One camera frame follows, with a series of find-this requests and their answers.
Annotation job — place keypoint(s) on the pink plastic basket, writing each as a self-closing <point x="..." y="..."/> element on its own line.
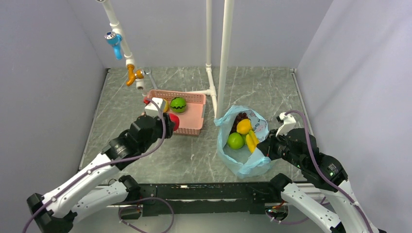
<point x="191" y="120"/>

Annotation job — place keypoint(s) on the yellow fake pear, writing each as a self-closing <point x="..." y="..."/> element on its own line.
<point x="167" y="106"/>

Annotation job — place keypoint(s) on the light blue plastic bag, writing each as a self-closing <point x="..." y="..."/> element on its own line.
<point x="242" y="162"/>

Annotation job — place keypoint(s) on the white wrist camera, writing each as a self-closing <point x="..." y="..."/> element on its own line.
<point x="153" y="106"/>
<point x="287" y="123"/>

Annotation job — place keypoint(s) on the blue plastic faucet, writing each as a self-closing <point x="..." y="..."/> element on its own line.
<point x="114" y="40"/>

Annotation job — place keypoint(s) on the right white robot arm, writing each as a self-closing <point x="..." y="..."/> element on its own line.
<point x="326" y="173"/>

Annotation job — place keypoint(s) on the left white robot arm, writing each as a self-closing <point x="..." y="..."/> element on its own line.
<point x="58" y="210"/>

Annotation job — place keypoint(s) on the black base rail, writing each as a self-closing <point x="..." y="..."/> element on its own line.
<point x="207" y="198"/>

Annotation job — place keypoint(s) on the dark fake grapes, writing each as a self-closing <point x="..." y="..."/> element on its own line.
<point x="239" y="117"/>

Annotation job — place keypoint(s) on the red fake apple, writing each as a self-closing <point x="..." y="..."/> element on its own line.
<point x="175" y="120"/>

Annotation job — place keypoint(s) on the green fake lime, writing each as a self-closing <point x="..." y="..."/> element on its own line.
<point x="235" y="141"/>

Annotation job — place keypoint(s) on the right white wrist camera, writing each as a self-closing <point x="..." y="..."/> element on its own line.
<point x="287" y="123"/>

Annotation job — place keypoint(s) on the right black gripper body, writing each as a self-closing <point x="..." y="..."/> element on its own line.
<point x="277" y="146"/>

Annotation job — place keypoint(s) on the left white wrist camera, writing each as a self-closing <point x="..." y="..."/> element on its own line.
<point x="153" y="106"/>

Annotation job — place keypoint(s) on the orange plastic faucet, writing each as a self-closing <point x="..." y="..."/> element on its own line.
<point x="133" y="75"/>

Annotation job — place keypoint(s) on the yellow fake banana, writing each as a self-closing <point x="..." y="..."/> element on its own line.
<point x="251" y="141"/>

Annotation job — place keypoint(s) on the yellow fake lemon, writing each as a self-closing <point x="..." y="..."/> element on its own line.
<point x="244" y="126"/>

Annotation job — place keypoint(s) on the silver wrench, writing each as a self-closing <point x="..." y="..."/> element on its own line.
<point x="148" y="73"/>

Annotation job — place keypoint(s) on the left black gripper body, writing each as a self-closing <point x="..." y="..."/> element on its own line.
<point x="158" y="132"/>

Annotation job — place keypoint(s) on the green fake watermelon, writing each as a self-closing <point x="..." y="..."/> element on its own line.
<point x="178" y="105"/>

